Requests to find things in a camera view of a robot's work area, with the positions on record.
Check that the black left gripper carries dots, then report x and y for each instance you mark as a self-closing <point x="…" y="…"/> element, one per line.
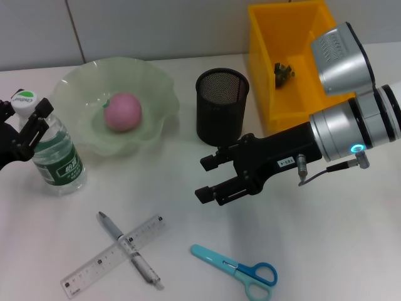
<point x="7" y="144"/>

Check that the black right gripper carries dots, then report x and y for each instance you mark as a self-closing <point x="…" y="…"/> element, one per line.
<point x="279" y="153"/>

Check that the clear green-label water bottle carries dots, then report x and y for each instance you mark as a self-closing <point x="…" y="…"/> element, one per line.
<point x="59" y="169"/>

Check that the pink peach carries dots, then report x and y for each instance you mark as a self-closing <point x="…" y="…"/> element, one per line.
<point x="123" y="113"/>

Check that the black mesh pen cup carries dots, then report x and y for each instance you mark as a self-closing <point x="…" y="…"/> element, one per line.
<point x="219" y="119"/>

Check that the blue capped scissors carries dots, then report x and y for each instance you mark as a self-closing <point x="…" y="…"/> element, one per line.
<point x="213" y="257"/>

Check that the pale green glass fruit plate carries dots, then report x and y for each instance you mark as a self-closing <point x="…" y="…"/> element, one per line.
<point x="150" y="94"/>

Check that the grey clear pen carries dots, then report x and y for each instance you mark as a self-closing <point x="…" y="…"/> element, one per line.
<point x="141" y="266"/>

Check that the clear plastic ruler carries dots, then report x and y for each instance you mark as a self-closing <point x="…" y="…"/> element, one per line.
<point x="94" y="266"/>

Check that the yellow plastic storage bin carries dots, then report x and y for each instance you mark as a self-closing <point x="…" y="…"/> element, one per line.
<point x="266" y="47"/>

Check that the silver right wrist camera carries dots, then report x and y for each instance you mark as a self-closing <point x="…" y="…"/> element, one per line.
<point x="341" y="62"/>

